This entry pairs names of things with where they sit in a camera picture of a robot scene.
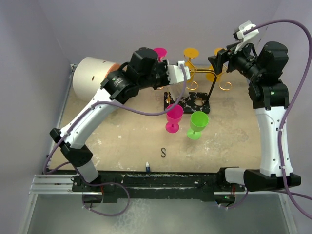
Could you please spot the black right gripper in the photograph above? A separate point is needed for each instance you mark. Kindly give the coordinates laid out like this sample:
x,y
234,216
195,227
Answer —
x,y
225,55

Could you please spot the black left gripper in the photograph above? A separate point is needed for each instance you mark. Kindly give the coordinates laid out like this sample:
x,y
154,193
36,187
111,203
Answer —
x,y
162,66

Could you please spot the pink wine glass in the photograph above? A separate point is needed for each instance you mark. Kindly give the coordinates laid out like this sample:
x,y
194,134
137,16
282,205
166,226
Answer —
x,y
174,116
161,53

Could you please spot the clear glass cup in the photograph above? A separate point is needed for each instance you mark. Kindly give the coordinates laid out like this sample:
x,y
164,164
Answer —
x,y
178,91

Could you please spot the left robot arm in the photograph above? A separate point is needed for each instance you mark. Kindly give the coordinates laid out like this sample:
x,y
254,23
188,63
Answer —
x,y
122,82

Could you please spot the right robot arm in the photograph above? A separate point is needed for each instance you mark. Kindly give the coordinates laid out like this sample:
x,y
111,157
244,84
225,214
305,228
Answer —
x,y
270,98

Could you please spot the pink wine glass on table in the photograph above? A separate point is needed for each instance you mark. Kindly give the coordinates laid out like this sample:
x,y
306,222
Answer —
x,y
174,116

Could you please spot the black marble rack base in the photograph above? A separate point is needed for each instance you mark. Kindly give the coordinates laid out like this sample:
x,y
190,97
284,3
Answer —
x,y
196,101

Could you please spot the green wine glass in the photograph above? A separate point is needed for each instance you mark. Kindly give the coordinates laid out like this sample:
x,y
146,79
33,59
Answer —
x,y
198,122

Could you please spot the white round drawer box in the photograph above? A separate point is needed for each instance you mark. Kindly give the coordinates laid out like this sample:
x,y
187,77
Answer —
x,y
89,74

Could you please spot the small white dropper bottle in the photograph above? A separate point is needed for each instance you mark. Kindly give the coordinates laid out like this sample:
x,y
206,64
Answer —
x,y
148,167

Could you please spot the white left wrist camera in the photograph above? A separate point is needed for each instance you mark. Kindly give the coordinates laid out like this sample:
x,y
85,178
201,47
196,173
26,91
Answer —
x,y
177,73

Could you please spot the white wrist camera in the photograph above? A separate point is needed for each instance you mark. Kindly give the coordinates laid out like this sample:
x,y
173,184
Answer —
x,y
242,37
177,73

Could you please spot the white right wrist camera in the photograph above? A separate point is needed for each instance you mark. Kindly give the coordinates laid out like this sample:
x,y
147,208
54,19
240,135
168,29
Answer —
x,y
242,37

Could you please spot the gold wire wine glass rack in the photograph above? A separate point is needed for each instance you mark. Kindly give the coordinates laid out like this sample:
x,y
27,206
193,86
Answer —
x,y
210,76

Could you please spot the aluminium frame rail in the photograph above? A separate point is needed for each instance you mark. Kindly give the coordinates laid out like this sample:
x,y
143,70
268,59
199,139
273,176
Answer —
x,y
51,184

